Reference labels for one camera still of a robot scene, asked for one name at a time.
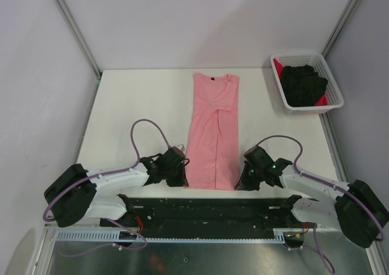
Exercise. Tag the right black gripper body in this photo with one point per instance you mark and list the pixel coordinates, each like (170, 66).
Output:
(250, 178)

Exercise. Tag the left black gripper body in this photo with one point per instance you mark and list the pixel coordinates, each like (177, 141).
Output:
(175, 177)

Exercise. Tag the pink t shirt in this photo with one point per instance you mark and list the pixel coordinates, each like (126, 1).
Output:
(213, 143)

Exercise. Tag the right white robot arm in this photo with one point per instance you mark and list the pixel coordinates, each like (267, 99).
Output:
(352, 208)

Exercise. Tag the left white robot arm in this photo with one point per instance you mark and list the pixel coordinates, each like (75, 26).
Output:
(81, 194)

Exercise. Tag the black t shirt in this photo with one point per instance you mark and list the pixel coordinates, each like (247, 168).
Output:
(302, 86)

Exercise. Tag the white plastic basket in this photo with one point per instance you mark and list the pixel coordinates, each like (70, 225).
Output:
(316, 60)

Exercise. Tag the red t shirt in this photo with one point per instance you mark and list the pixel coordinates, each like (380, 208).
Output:
(279, 67)

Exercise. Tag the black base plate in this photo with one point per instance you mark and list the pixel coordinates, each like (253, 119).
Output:
(211, 218)

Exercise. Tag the grey slotted cable duct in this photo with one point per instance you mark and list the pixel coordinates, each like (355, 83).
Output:
(118, 235)

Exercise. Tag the right aluminium frame post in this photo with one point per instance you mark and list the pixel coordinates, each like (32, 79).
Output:
(345, 17)

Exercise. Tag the aluminium frame post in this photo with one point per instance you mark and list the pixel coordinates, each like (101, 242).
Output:
(78, 36)
(345, 17)

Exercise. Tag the left aluminium frame post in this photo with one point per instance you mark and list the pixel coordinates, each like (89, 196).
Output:
(78, 36)

